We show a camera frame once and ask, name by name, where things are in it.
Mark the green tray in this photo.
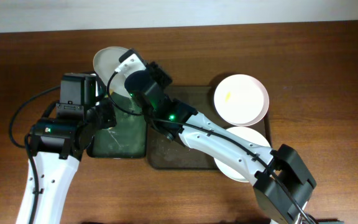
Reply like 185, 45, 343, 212
86, 82, 147, 159

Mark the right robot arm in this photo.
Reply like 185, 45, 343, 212
124, 62, 316, 223

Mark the white plate with stain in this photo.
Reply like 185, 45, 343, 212
214, 126, 270, 182

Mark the pink-white plate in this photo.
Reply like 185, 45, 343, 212
213, 74, 270, 126

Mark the dark brown tray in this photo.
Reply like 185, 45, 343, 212
146, 86, 272, 170

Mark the grey-white plate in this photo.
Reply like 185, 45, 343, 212
93, 47, 130, 98

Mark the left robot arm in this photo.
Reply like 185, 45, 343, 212
16, 98, 116, 223

